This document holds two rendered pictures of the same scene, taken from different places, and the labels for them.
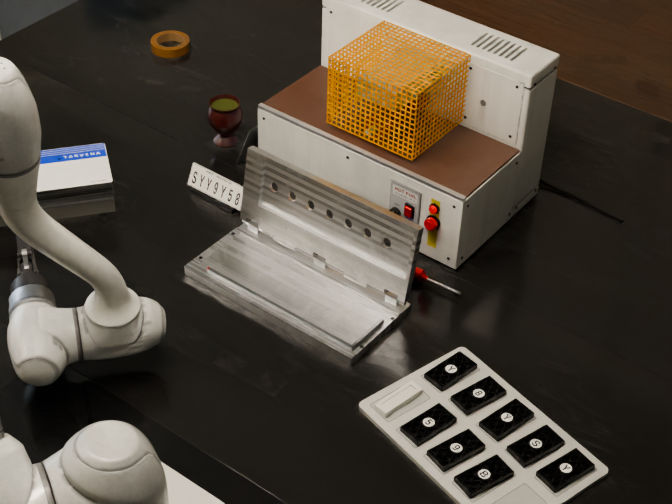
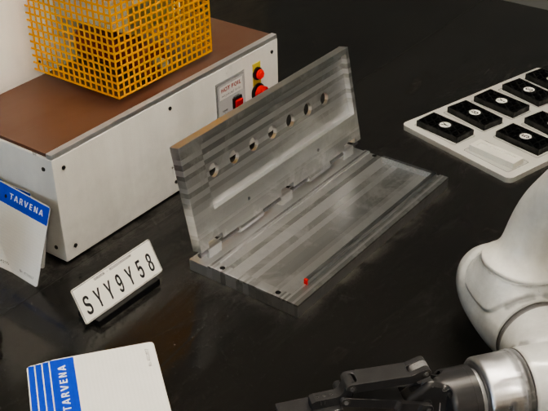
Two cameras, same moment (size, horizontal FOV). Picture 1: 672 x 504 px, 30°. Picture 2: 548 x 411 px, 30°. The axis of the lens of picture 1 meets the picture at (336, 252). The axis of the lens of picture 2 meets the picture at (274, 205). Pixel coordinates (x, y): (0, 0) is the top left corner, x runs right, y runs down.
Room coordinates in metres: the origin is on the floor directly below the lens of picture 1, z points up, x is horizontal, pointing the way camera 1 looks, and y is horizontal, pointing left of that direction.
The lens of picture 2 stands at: (2.00, 1.48, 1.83)
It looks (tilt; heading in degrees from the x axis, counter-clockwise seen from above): 32 degrees down; 272
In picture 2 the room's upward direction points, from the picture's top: 1 degrees counter-clockwise
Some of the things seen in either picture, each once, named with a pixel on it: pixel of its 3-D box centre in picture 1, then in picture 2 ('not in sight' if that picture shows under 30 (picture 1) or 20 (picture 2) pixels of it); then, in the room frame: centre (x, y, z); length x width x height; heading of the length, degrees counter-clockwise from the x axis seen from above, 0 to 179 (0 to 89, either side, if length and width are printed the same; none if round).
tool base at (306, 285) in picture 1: (296, 285); (325, 217); (1.96, 0.08, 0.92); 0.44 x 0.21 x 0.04; 54
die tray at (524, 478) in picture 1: (480, 438); (525, 120); (1.57, -0.28, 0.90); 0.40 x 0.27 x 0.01; 39
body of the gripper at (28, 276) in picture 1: (29, 283); (435, 403); (1.84, 0.60, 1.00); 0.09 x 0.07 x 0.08; 16
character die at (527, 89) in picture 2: (535, 445); (528, 92); (1.54, -0.38, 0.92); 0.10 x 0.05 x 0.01; 126
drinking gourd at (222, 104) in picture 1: (225, 121); not in sight; (2.50, 0.28, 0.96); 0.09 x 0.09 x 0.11
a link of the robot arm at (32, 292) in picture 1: (32, 308); (494, 391); (1.77, 0.58, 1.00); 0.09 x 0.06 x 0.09; 106
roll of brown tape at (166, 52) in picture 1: (170, 44); not in sight; (2.93, 0.46, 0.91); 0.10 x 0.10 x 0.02
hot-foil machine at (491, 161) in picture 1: (445, 129); (130, 45); (2.30, -0.23, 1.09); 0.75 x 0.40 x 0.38; 54
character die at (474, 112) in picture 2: (478, 395); (474, 115); (1.67, -0.28, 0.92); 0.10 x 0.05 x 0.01; 127
